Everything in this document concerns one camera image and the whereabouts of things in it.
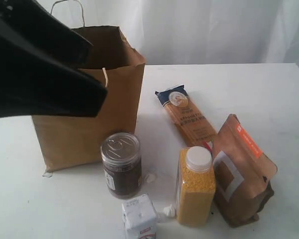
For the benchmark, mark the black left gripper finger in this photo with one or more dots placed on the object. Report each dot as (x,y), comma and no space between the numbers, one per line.
(27,91)

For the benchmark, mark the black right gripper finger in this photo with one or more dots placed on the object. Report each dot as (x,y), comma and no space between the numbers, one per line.
(30,35)

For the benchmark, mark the brown paper shopping bag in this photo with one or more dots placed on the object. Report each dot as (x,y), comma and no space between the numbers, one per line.
(68,141)

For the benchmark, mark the yellow millet bottle white cap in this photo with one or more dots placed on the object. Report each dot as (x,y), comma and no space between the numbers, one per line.
(195,186)

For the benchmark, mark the torn white paper scrap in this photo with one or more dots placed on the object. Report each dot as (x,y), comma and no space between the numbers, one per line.
(47,174)

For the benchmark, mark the dark jar with pull-tab lid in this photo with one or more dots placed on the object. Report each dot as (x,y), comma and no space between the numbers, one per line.
(122,163)

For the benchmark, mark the white crumpled lump near jar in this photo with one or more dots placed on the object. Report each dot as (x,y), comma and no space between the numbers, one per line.
(150,177)

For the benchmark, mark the spaghetti packet orange and blue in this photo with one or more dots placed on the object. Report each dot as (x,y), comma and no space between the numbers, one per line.
(190,122)

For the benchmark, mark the white crumpled lump near bottle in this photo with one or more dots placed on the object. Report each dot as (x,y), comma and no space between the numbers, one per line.
(169,211)

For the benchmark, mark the brown kraft stand-up pouch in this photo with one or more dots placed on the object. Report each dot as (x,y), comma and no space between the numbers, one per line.
(242,172)

